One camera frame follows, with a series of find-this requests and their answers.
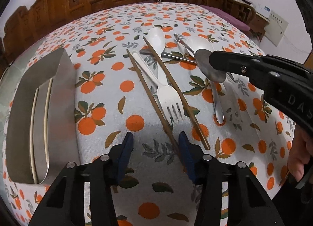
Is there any white router box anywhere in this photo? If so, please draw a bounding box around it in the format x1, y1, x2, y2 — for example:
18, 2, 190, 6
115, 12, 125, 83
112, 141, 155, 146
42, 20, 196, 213
256, 4, 271, 18

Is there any purple armchair cushion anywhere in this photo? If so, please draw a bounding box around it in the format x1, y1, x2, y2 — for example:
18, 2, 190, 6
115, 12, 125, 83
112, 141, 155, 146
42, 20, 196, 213
201, 5, 250, 32

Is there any grey metal tray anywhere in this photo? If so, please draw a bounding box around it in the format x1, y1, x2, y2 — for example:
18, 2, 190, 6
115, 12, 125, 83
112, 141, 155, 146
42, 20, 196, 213
6, 48, 80, 185

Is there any person's right hand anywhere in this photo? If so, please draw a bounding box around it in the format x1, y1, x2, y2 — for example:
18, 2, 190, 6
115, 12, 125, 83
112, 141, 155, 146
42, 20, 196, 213
288, 124, 312, 181

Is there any orange print tablecloth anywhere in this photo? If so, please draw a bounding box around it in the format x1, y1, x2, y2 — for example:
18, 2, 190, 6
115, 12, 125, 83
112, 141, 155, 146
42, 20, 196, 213
2, 2, 298, 226

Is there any white plastic soup spoon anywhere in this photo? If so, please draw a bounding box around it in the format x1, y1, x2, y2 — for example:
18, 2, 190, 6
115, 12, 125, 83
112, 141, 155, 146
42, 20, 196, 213
148, 27, 168, 85

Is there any metal fork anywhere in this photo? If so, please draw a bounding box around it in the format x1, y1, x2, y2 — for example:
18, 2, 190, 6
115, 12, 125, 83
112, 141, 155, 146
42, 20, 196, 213
139, 33, 197, 65

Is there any large white wall panel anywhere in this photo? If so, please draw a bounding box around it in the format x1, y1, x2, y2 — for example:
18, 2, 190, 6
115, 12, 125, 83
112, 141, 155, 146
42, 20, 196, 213
265, 11, 289, 47

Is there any metal spoon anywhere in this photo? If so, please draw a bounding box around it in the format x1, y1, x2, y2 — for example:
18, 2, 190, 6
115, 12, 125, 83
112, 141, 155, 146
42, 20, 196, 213
194, 49, 226, 124

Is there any dark brown chopstick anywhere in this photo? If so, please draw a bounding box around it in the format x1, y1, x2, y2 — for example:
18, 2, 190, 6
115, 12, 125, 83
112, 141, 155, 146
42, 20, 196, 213
143, 37, 211, 150
126, 49, 180, 158

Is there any white round ladle spoon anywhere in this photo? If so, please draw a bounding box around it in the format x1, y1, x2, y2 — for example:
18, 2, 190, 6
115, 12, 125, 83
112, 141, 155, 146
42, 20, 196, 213
187, 37, 242, 125

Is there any white plastic fork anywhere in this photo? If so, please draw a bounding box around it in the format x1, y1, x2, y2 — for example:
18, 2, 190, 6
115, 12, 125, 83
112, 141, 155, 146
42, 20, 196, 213
131, 51, 184, 123

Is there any wooden side table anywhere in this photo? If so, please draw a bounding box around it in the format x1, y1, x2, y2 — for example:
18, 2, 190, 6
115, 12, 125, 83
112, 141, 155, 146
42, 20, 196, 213
245, 5, 270, 42

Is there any carved wooden sofa bench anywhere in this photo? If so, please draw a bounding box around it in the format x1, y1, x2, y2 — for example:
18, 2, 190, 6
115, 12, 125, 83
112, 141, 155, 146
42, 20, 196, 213
0, 0, 160, 55

